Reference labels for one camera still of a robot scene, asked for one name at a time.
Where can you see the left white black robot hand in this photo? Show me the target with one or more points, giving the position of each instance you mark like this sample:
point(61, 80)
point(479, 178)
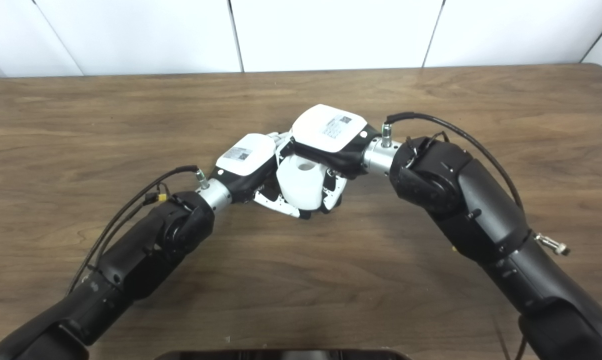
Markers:
point(246, 155)

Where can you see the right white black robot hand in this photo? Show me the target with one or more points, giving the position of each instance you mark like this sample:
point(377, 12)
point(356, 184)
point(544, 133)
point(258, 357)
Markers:
point(331, 127)

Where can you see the round white plastic piece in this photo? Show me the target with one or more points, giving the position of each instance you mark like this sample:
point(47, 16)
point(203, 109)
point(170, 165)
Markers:
point(301, 187)

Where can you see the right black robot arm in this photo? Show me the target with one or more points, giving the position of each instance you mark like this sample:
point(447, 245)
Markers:
point(481, 210)

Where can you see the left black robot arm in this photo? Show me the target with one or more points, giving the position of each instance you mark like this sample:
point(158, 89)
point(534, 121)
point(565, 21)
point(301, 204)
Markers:
point(136, 260)

